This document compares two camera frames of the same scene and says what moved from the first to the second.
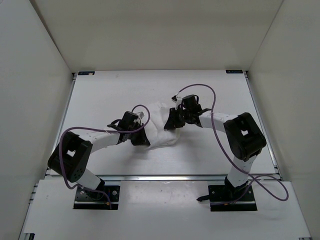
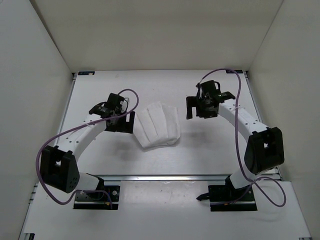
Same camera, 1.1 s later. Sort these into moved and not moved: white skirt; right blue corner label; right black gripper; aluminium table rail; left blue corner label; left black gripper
Moved: left black gripper; right black gripper
Not moved: white skirt; aluminium table rail; right blue corner label; left blue corner label
